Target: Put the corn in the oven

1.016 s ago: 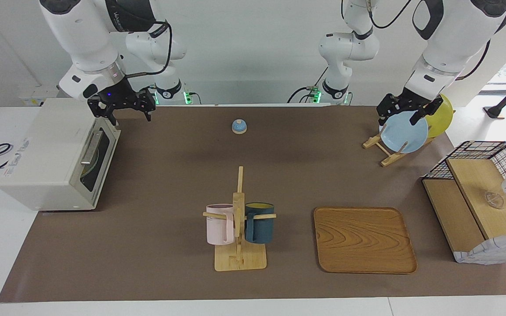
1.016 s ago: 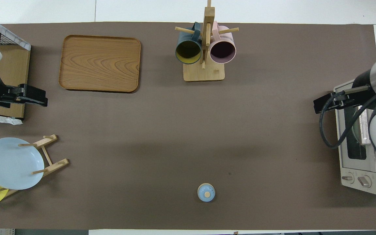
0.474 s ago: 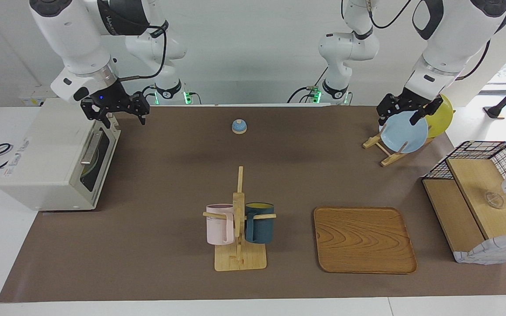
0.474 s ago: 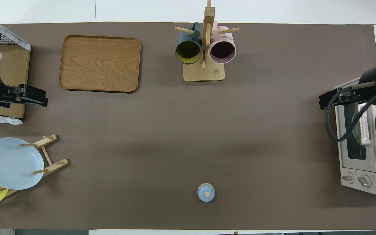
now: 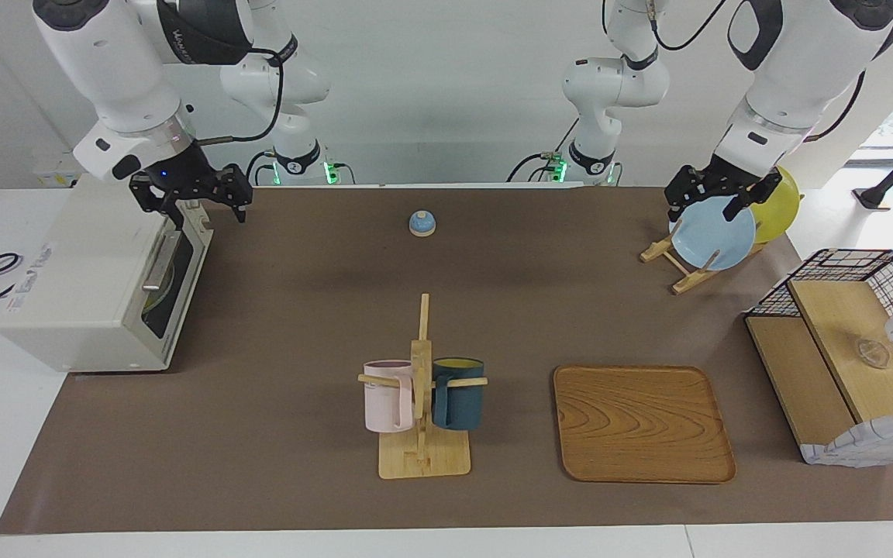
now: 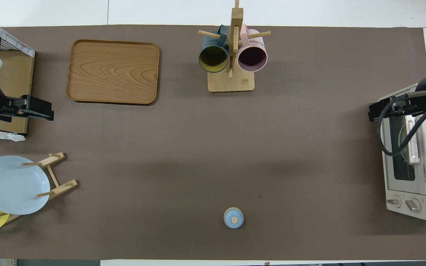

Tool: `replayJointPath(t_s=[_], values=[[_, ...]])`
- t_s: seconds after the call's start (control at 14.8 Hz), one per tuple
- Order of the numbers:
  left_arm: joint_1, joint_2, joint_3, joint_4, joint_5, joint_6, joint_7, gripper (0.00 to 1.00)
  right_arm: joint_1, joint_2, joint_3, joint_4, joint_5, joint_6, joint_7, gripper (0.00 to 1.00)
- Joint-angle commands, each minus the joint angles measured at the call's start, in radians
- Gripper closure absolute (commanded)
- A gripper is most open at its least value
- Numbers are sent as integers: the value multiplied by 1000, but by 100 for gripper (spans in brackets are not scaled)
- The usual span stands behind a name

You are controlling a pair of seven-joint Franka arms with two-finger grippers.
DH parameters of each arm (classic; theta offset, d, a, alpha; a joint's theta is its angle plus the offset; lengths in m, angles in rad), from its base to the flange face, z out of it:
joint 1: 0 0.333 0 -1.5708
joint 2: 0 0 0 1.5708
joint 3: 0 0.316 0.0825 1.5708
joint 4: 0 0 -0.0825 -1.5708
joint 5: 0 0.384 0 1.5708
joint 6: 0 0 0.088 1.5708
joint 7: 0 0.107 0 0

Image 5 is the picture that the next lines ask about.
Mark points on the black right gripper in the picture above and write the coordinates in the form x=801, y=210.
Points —
x=183, y=174

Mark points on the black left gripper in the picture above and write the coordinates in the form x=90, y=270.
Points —
x=729, y=174

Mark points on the toaster oven glass door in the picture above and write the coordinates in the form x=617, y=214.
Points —
x=187, y=279

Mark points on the mint green plate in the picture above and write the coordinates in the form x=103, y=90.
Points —
x=158, y=291

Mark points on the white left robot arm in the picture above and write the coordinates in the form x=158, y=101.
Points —
x=803, y=70

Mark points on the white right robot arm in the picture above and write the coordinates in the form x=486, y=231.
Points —
x=113, y=70

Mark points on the cream white toaster oven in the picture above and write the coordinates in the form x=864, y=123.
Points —
x=74, y=279

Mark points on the light blue plate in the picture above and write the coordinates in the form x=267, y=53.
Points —
x=714, y=240

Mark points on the yellow plate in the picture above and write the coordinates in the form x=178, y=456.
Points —
x=781, y=209

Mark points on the wooden plate rack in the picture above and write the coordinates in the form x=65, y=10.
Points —
x=683, y=283

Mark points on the small clear glass piece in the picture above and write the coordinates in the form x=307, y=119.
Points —
x=873, y=354

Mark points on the small blue round bell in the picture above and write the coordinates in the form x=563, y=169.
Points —
x=422, y=224

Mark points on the brown wooden tray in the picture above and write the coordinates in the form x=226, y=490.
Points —
x=640, y=426

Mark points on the brown table mat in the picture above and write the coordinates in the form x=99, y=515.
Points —
x=260, y=434

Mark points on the pink mug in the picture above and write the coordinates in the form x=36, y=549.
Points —
x=384, y=399

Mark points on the white checked cloth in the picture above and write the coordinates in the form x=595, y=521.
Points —
x=873, y=446

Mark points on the dark blue mug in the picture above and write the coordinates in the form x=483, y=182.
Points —
x=458, y=403

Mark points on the wooden mug rack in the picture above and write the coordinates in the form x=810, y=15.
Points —
x=422, y=457

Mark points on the white wall box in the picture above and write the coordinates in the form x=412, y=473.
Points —
x=55, y=172

